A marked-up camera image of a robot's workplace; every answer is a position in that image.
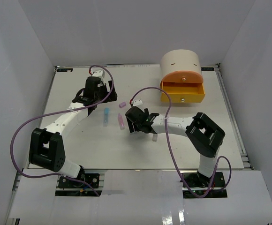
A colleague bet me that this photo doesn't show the orange highlighter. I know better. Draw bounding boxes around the orange highlighter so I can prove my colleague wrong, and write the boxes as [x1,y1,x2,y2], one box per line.
[152,134,158,142]

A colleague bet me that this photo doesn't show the yellow drawer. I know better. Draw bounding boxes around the yellow drawer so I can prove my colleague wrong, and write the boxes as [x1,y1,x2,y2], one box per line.
[160,82,205,104]

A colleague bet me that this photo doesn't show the orange top drawer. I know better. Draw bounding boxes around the orange top drawer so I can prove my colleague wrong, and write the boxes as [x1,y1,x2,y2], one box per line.
[161,71,204,83]

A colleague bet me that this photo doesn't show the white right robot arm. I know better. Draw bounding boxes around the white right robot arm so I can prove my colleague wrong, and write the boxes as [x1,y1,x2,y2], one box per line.
[125,106,226,188]

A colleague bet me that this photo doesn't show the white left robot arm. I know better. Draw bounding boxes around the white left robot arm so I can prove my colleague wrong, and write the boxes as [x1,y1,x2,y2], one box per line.
[29,75,117,187]

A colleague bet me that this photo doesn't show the pink highlighter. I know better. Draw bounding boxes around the pink highlighter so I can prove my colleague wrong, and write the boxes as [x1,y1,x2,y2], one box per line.
[118,113,125,130]

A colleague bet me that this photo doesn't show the purple highlighter cap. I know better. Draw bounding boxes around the purple highlighter cap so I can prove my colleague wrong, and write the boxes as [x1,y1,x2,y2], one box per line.
[119,102,126,108]

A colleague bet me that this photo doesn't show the blue highlighter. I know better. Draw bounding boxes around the blue highlighter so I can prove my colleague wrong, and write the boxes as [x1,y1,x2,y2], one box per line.
[103,107,109,127]

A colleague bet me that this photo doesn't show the round beige drawer cabinet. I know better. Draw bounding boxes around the round beige drawer cabinet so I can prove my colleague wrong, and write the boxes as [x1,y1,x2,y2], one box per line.
[160,49,202,76]

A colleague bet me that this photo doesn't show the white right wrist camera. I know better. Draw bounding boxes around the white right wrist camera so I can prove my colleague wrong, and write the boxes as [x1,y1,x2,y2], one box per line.
[130,99,143,106]

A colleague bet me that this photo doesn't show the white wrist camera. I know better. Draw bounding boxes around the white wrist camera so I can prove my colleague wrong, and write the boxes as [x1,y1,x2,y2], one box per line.
[91,69,105,82]
[130,99,143,106]

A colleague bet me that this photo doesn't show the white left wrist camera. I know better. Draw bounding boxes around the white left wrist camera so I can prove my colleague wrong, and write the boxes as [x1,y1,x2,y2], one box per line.
[91,69,105,82]

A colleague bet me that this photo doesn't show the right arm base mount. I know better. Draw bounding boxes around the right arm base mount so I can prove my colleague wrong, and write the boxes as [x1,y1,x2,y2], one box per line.
[180,172,228,199]

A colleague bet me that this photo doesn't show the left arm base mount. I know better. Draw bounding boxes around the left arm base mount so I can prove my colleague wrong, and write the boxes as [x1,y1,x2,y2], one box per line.
[55,172,104,197]

